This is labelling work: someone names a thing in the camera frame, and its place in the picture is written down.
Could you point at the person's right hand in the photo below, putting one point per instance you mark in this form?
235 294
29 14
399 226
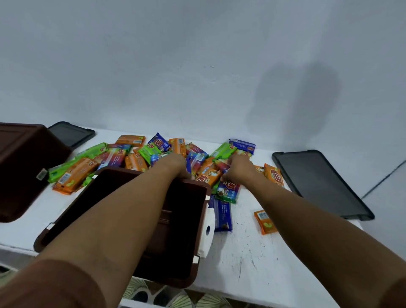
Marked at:
239 169

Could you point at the person's left hand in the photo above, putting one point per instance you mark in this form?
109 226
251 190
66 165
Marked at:
173 165

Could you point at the pile of colourful snacks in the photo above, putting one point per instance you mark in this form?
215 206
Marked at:
76 173

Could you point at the dark grey lid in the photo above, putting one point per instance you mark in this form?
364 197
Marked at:
317 182
71 134

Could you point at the person's left forearm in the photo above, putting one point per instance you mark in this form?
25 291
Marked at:
120 228

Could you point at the person's right forearm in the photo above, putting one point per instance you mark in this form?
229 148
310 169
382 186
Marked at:
317 241

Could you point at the brown sleeve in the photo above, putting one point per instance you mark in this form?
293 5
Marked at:
47 285

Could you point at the orange snack packet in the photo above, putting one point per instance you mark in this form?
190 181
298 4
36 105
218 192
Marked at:
265 222

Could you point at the blue snack packet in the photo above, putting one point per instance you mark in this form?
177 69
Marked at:
242 146
223 215

